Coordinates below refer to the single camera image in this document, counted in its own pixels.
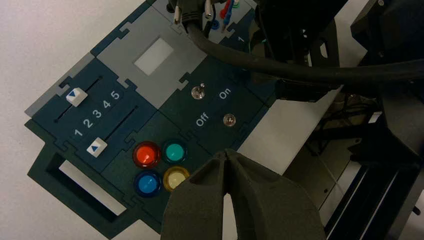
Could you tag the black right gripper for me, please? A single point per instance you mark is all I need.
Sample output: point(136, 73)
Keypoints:
point(298, 13)

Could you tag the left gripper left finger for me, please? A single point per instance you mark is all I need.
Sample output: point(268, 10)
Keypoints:
point(195, 205)

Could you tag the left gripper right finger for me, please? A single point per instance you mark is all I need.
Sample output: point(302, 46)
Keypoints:
point(275, 212)

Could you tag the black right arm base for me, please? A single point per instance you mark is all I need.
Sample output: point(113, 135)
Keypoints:
point(391, 126)

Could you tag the yellow round push button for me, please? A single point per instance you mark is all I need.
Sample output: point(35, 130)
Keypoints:
point(174, 179)

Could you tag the blue round push button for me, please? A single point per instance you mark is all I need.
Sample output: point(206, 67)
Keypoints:
point(148, 184)

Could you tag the teal round push button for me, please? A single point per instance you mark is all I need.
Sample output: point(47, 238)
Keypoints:
point(174, 152)

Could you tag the red round push button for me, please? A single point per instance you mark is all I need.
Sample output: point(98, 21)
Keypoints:
point(146, 155)

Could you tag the green panel socket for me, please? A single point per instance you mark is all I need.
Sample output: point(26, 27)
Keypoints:
point(236, 3)

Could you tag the blue panel socket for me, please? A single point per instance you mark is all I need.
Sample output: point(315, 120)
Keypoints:
point(215, 24)

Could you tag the white slider cap blue triangle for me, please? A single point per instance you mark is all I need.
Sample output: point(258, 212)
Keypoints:
point(96, 147)
point(76, 97)

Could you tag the dark teal grey control box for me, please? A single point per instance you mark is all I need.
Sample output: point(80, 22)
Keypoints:
point(132, 99)

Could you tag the grey rectangular display window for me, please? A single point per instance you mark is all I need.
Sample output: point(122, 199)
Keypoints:
point(153, 56)

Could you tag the metal toggle switch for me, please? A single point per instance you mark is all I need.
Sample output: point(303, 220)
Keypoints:
point(198, 93)
point(229, 120)

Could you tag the black metal stand frame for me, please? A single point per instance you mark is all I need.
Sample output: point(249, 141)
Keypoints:
point(374, 205)

